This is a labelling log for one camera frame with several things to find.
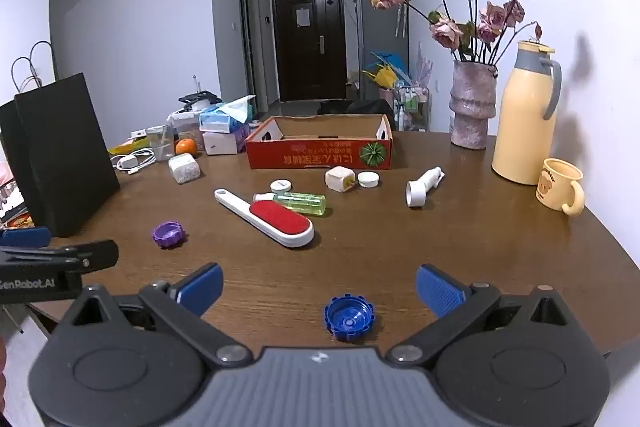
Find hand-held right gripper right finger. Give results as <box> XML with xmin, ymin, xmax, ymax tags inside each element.
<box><xmin>387</xmin><ymin>263</ymin><xmax>585</xmax><ymax>370</ymax></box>

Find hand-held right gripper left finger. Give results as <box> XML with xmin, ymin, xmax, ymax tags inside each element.
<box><xmin>55</xmin><ymin>262</ymin><xmax>253</xmax><ymax>370</ymax></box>

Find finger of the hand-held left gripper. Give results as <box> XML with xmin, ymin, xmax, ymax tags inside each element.
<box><xmin>0</xmin><ymin>227</ymin><xmax>53</xmax><ymax>249</ymax></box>
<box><xmin>0</xmin><ymin>239</ymin><xmax>121</xmax><ymax>275</ymax></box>

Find purple bottle cap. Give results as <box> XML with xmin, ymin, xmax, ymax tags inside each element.
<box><xmin>152</xmin><ymin>221</ymin><xmax>189</xmax><ymax>250</ymax></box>

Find blue bottle cap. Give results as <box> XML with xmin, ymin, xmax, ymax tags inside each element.
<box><xmin>324</xmin><ymin>294</ymin><xmax>377</xmax><ymax>342</ymax></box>

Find white spray nozzle tube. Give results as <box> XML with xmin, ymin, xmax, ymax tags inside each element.
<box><xmin>406</xmin><ymin>167</ymin><xmax>445</xmax><ymax>209</ymax></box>

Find white red lint brush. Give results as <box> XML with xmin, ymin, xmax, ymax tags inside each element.
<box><xmin>214</xmin><ymin>188</ymin><xmax>315</xmax><ymax>249</ymax></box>

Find white pill bottle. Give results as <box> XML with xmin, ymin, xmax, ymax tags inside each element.
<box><xmin>168</xmin><ymin>153</ymin><xmax>202</xmax><ymax>184</ymax></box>

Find green clear bottle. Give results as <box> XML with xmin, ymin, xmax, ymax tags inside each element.
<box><xmin>252</xmin><ymin>192</ymin><xmax>327</xmax><ymax>218</ymax></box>

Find white plug adapter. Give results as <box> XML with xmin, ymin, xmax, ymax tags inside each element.
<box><xmin>325</xmin><ymin>166</ymin><xmax>357</xmax><ymax>194</ymax></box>

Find red cardboard box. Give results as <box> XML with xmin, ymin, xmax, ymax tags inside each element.
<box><xmin>245</xmin><ymin>114</ymin><xmax>394</xmax><ymax>170</ymax></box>

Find black paper bag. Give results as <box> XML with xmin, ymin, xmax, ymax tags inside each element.
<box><xmin>0</xmin><ymin>57</ymin><xmax>46</xmax><ymax>228</ymax></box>
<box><xmin>14</xmin><ymin>41</ymin><xmax>121</xmax><ymax>239</ymax></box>

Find clear glass cup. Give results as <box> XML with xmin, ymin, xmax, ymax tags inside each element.
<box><xmin>146</xmin><ymin>124</ymin><xmax>176</xmax><ymax>162</ymax></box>

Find yellow bear mug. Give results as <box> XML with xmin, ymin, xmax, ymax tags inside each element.
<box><xmin>536</xmin><ymin>158</ymin><xmax>586</xmax><ymax>217</ymax></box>

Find clear container white lid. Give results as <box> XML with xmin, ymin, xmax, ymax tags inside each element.
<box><xmin>167</xmin><ymin>109</ymin><xmax>203</xmax><ymax>148</ymax></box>

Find blue tissue pack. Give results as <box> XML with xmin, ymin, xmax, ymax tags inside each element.
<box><xmin>199</xmin><ymin>96</ymin><xmax>256</xmax><ymax>132</ymax></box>

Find pink ceramic vase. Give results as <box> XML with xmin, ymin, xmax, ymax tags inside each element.
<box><xmin>448</xmin><ymin>59</ymin><xmax>499</xmax><ymax>150</ymax></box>

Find yellow thermos jug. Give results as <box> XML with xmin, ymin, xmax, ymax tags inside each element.
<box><xmin>491</xmin><ymin>39</ymin><xmax>562</xmax><ymax>185</ymax></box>

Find trolley cart with bottles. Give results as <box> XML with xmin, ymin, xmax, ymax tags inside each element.
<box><xmin>392</xmin><ymin>82</ymin><xmax>431</xmax><ymax>130</ymax></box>

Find black device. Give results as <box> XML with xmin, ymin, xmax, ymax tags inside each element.
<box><xmin>178</xmin><ymin>91</ymin><xmax>221</xmax><ymax>108</ymax></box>

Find blue and yellow bags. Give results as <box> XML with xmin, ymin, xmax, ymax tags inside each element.
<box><xmin>362</xmin><ymin>52</ymin><xmax>408</xmax><ymax>90</ymax></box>

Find pink fan decoration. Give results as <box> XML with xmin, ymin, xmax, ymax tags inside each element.
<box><xmin>417</xmin><ymin>44</ymin><xmax>433</xmax><ymax>88</ymax></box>

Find dark wooden door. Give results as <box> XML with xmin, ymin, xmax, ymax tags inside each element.
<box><xmin>271</xmin><ymin>0</ymin><xmax>347</xmax><ymax>102</ymax></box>

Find bunch of dried roses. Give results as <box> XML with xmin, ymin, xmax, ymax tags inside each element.
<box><xmin>368</xmin><ymin>0</ymin><xmax>551</xmax><ymax>65</ymax></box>

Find grey refrigerator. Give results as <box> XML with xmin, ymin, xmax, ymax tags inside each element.
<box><xmin>355</xmin><ymin>0</ymin><xmax>410</xmax><ymax>100</ymax></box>

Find white charger with cables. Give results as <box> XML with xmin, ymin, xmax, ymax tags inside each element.
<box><xmin>111</xmin><ymin>148</ymin><xmax>157</xmax><ymax>175</ymax></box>

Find side door frame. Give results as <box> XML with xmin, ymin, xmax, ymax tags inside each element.
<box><xmin>239</xmin><ymin>0</ymin><xmax>258</xmax><ymax>112</ymax></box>

